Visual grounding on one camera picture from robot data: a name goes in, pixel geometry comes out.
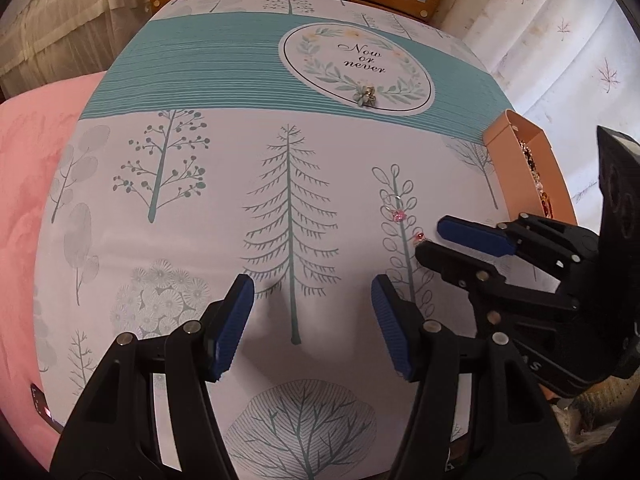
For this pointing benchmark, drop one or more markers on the tree print tablecloth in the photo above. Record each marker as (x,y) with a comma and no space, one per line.
(200,210)

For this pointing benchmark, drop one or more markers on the pink blanket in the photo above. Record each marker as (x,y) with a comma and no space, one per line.
(30,185)

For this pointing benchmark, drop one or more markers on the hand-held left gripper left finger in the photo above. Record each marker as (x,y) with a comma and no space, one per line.
(232,325)

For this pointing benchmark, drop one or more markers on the pink gem earring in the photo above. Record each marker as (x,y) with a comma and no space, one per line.
(419,237)

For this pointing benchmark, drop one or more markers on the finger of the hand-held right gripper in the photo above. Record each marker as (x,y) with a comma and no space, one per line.
(475,236)
(450,265)

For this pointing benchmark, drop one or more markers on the white leaf print curtain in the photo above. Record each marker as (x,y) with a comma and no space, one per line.
(550,35)

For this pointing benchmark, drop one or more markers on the white lace furniture cover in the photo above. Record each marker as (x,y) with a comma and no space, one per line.
(60,25)

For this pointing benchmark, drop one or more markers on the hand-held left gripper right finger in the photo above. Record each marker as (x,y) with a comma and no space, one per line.
(395,330)

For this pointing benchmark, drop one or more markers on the orange cardboard box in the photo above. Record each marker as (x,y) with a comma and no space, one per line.
(500,135)

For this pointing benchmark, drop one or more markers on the dark flat device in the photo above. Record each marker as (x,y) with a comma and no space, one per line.
(45,405)

